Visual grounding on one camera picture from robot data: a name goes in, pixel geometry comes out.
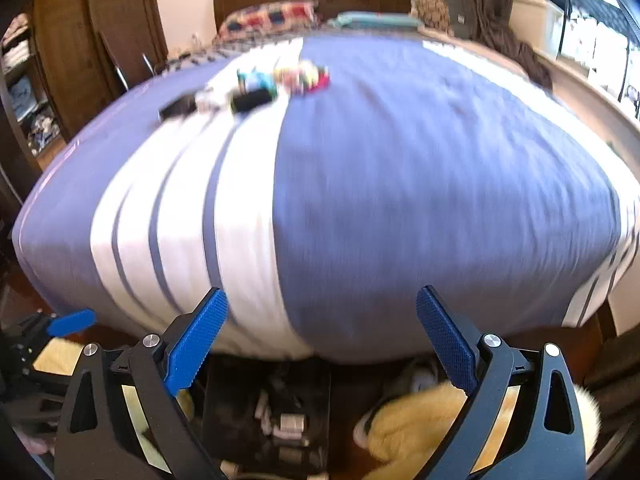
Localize dark wooden wardrobe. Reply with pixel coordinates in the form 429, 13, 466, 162
32, 0, 168, 143

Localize blue white striped blanket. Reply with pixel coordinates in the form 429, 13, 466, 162
11, 35, 640, 365

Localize brown curtain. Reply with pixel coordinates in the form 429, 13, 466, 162
420, 0, 553, 88

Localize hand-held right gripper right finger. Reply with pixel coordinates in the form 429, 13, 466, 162
416, 285, 587, 480

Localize white paper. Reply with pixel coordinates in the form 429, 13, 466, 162
195, 87, 232, 112

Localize colourful snack packet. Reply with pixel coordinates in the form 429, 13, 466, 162
275, 60, 318, 93

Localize blue folded clothes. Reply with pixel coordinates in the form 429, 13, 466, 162
6, 76, 40, 120

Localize white folded clothes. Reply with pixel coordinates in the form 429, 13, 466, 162
1, 40, 32, 73

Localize black cylinder container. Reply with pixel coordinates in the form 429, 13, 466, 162
229, 89, 274, 114

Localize red snack packet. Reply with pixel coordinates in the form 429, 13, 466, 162
307, 66, 332, 92

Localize bear print bag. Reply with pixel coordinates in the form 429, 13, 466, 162
415, 0, 471, 38

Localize plaid pillow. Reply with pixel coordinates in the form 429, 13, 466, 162
217, 1, 321, 41

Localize white shoe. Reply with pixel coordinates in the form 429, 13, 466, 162
397, 360, 442, 397

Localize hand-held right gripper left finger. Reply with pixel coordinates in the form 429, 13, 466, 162
54, 287, 231, 480

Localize teal pillow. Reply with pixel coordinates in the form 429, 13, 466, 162
327, 11, 423, 31

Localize blue snack packet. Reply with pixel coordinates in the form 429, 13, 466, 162
237, 69, 278, 96

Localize black storage tray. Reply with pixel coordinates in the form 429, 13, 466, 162
200, 357, 333, 480

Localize grey zebra patterned blanket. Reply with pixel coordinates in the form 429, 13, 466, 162
162, 37, 281, 76

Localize pink cloth bundle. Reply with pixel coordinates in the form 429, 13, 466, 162
2, 14, 31, 41

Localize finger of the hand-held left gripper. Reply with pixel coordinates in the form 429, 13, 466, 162
47, 309, 96, 338

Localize white storage box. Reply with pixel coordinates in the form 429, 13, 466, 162
509, 0, 566, 58

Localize patterned cloth bundle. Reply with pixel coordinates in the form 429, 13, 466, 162
27, 110, 62, 155

